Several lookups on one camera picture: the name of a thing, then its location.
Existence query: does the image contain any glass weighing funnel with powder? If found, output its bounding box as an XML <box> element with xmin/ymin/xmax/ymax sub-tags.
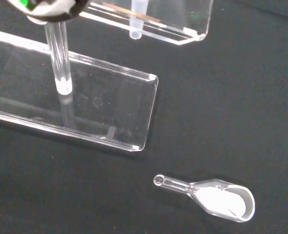
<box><xmin>153</xmin><ymin>174</ymin><xmax>256</xmax><ymax>223</ymax></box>

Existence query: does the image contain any clear acrylic funnel stand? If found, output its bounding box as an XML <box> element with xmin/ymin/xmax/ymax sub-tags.
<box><xmin>0</xmin><ymin>0</ymin><xmax>214</xmax><ymax>152</ymax></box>

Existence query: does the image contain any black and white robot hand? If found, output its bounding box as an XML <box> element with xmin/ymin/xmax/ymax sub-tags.
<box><xmin>7</xmin><ymin>0</ymin><xmax>91</xmax><ymax>23</ymax></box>

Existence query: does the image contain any black bench cloth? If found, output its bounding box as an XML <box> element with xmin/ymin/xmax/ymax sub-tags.
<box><xmin>0</xmin><ymin>0</ymin><xmax>288</xmax><ymax>234</ymax></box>

